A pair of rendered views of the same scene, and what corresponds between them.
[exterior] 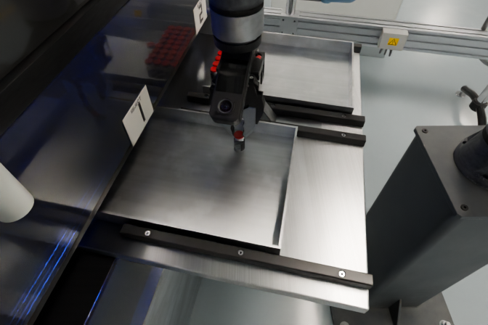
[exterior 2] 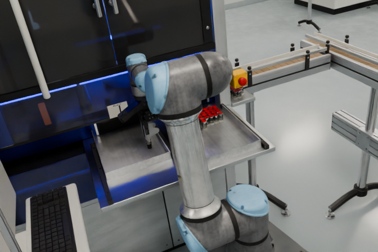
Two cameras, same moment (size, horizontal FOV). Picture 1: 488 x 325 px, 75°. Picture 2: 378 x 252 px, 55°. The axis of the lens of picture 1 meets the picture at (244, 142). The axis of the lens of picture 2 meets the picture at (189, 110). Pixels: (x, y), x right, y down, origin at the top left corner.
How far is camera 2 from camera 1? 1.22 m
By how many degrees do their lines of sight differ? 49
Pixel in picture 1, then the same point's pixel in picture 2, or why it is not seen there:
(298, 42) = (242, 127)
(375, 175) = not seen: outside the picture
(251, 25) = (136, 90)
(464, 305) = not seen: outside the picture
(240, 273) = (95, 175)
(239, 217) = (116, 164)
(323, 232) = (126, 185)
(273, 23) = (352, 132)
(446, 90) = not seen: outside the picture
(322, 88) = (215, 151)
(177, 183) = (120, 144)
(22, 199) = (46, 95)
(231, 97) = (125, 112)
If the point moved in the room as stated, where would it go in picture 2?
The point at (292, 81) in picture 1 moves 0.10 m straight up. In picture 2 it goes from (210, 140) to (207, 120)
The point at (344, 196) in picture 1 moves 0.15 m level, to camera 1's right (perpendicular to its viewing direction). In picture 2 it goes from (149, 184) to (170, 207)
